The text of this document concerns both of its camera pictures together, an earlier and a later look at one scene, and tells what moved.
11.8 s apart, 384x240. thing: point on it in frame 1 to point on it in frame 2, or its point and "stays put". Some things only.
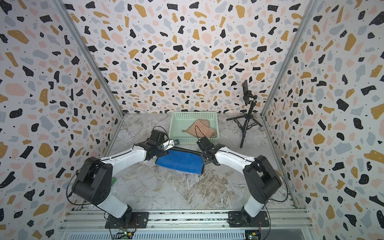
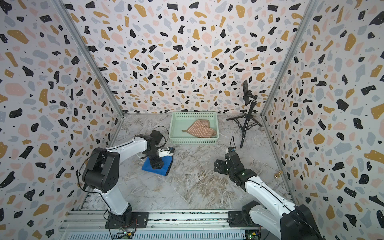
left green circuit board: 121,235 stays put
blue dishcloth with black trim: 184,159 to 167,161
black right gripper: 204,161 to 223,163
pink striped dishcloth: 201,128 stays put
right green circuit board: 252,235 stays put
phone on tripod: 245,92 stays put
